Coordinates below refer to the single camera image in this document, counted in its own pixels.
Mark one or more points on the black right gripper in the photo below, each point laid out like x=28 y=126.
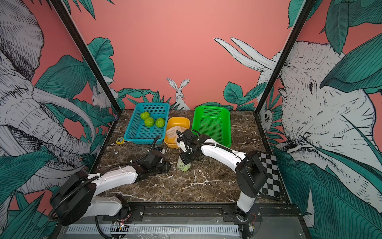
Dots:
x=182 y=155

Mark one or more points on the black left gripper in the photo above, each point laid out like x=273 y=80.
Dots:
x=166 y=167

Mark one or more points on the white foam net sleeve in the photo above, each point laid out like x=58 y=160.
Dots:
x=180 y=162

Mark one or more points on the yellow plastic tub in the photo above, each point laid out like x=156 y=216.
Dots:
x=175 y=124

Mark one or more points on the bright green plastic basket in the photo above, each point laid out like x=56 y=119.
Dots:
x=214 y=122

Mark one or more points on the green custard apple front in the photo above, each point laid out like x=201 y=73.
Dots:
x=185 y=168

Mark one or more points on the green custard apple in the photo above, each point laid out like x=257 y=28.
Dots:
x=145 y=115
x=185 y=168
x=149 y=122
x=160 y=122

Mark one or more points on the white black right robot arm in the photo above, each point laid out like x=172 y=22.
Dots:
x=250 y=173

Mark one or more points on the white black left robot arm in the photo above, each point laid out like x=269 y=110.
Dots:
x=79 y=197

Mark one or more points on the white foam net in tub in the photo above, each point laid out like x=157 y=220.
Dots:
x=172 y=132

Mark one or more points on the green custard apple right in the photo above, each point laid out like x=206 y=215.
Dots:
x=160 y=122

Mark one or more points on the green custard apple middle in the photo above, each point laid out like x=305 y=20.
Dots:
x=149 y=122

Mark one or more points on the green custard apple back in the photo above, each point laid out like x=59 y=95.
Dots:
x=145 y=115

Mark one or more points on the small yellow blue object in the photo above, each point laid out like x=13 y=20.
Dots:
x=120 y=141

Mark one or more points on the black white checkerboard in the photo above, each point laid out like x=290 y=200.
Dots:
x=272 y=187

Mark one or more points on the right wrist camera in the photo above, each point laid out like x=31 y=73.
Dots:
x=181 y=145

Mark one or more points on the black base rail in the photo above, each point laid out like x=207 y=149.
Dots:
x=137 y=211

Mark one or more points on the black left frame post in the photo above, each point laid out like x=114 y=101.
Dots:
x=79 y=41

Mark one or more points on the black frame post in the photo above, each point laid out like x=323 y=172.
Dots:
x=300 y=21
x=79 y=41

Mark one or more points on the black right frame post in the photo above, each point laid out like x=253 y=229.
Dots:
x=300 y=21

